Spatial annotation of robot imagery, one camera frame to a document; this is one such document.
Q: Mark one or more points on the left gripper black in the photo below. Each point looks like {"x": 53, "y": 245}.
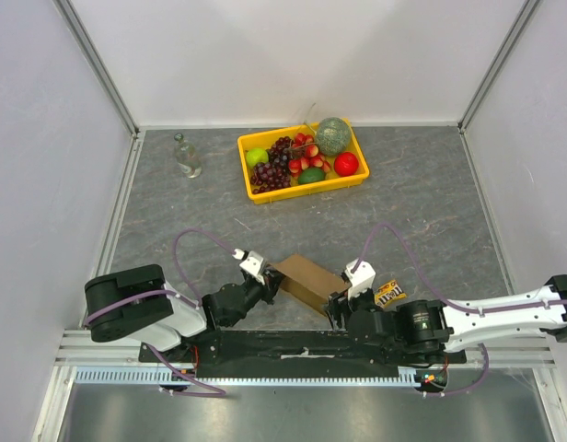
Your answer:
{"x": 273, "y": 278}

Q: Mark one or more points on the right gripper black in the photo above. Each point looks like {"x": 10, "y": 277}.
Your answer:
{"x": 337, "y": 305}

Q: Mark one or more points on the brown cardboard box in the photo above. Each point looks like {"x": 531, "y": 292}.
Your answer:
{"x": 308, "y": 282}

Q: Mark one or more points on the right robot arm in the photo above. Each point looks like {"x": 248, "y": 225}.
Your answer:
{"x": 426, "y": 332}

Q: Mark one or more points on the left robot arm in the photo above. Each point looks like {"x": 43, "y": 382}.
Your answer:
{"x": 140, "y": 304}

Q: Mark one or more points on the yellow candy bag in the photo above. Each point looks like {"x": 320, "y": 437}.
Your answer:
{"x": 389, "y": 293}

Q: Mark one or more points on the dark purple grape bunch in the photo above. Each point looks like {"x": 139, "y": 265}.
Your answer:
{"x": 275, "y": 174}

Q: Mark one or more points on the green lime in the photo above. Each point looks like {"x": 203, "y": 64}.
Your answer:
{"x": 311, "y": 175}

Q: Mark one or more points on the yellow plastic tray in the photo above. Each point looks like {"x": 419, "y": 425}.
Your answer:
{"x": 333, "y": 181}

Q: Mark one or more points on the green apple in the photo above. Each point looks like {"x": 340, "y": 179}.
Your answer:
{"x": 255, "y": 156}

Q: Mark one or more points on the red strawberry cluster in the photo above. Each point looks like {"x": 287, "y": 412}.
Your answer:
{"x": 305, "y": 154}

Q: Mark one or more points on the red apple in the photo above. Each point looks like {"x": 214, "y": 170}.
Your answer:
{"x": 346, "y": 164}

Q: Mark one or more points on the clear glass bottle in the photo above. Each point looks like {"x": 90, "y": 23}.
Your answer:
{"x": 187, "y": 157}

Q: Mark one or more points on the green netted melon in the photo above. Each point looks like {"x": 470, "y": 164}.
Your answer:
{"x": 333, "y": 136}

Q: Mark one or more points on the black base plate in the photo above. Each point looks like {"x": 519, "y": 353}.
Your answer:
{"x": 220, "y": 347}

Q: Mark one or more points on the grey slotted cable duct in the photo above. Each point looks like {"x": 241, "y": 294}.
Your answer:
{"x": 162, "y": 376}

